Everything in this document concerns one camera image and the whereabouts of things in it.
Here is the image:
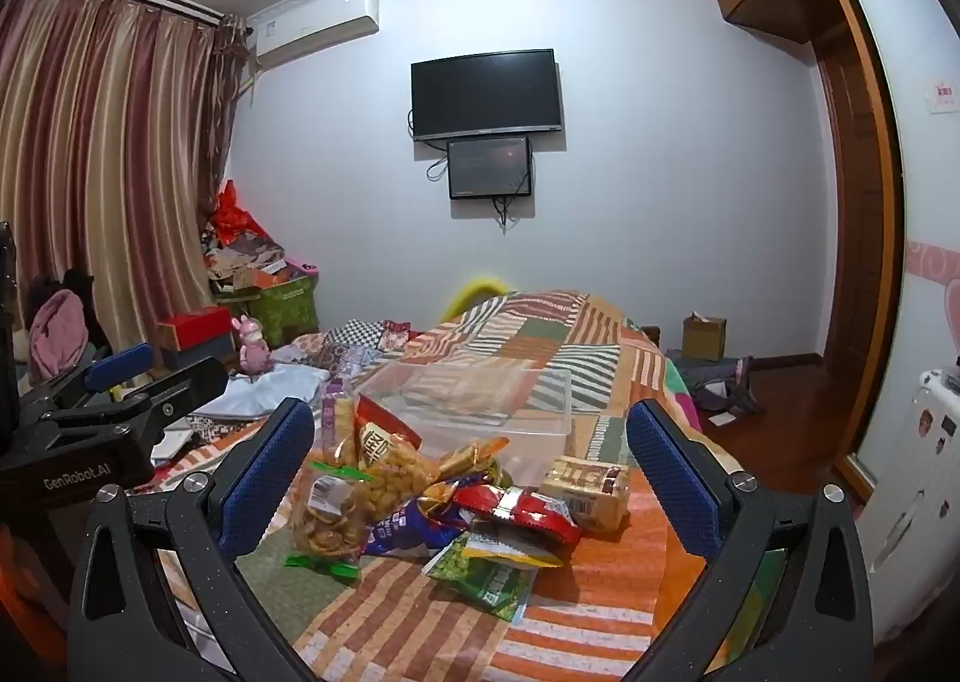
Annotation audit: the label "white air conditioner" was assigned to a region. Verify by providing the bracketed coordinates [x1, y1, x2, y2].
[246, 0, 380, 69]

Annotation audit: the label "pile of papers and boxes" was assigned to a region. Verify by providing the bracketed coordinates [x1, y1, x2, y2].
[202, 224, 290, 293]

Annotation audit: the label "white appliance with stickers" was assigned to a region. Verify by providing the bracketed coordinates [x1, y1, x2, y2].
[855, 365, 960, 645]

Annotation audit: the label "clear cookie bag green ends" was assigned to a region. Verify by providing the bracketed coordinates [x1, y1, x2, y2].
[285, 460, 376, 582]

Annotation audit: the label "gold foil snack bag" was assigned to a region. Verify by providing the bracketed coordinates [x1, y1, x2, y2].
[420, 438, 512, 509]

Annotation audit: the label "brown cardboard box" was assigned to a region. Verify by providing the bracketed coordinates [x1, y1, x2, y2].
[681, 313, 728, 362]

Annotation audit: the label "striped patchwork blanket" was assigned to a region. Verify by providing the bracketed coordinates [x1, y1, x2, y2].
[150, 289, 758, 682]

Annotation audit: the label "light blue cloth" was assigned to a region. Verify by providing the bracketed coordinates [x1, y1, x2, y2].
[199, 363, 331, 422]

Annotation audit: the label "white wardrobe door pink print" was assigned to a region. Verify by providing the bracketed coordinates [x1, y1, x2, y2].
[825, 0, 960, 645]

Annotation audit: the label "clear plastic container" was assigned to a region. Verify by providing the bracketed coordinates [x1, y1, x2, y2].
[352, 361, 575, 488]

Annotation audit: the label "dark clothes heap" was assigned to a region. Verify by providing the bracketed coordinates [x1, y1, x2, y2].
[666, 349, 767, 417]

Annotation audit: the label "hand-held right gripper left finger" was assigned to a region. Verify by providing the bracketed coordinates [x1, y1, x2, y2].
[67, 395, 361, 682]

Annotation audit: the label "striped brown curtain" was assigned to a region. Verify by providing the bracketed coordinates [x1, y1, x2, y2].
[0, 0, 248, 383]

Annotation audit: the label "pink cloth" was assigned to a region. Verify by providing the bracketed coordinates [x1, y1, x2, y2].
[28, 290, 88, 383]

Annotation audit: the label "small black monitor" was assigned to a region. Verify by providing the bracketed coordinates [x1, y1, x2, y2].
[447, 136, 533, 201]

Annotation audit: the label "clear tube purple cap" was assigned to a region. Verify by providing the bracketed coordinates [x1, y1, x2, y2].
[319, 378, 357, 465]

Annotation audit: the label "large black television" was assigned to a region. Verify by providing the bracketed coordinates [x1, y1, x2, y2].
[410, 49, 563, 143]

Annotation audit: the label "green pea snack packet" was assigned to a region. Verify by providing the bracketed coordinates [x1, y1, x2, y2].
[426, 536, 537, 624]

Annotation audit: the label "red plastic bag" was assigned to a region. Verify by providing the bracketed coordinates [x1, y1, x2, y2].
[210, 181, 268, 242]

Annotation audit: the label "wooden door frame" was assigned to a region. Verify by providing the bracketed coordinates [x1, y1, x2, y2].
[814, 0, 905, 499]

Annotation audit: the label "yellow plastic object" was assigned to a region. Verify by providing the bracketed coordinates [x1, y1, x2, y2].
[441, 274, 515, 323]

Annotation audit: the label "checkered cloth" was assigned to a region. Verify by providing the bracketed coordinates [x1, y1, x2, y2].
[322, 320, 392, 354]

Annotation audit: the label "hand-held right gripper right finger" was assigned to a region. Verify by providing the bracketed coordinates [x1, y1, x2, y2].
[622, 397, 878, 682]

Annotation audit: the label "blue snack bag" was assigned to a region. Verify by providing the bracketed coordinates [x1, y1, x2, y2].
[364, 494, 470, 559]

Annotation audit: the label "beige cracker packet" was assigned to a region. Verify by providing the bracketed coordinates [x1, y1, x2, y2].
[540, 455, 631, 539]

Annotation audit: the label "red snack packet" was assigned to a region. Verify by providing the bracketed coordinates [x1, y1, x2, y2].
[450, 483, 582, 552]

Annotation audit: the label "green storage box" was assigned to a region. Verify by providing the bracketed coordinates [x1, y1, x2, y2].
[217, 273, 320, 351]

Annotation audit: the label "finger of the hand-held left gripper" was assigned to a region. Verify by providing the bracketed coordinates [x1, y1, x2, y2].
[19, 343, 155, 420]
[45, 355, 230, 444]

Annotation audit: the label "red puffed snack bag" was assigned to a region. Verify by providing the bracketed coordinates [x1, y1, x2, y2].
[352, 397, 451, 533]

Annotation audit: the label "dark grey box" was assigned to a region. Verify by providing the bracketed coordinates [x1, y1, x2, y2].
[161, 337, 238, 373]

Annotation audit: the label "red box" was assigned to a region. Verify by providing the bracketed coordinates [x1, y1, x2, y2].
[157, 310, 233, 353]

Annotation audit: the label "pink plush toy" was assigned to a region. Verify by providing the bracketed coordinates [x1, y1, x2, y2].
[236, 314, 275, 375]

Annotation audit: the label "green yellow snack packet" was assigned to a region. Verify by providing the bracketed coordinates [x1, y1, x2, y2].
[461, 530, 565, 569]

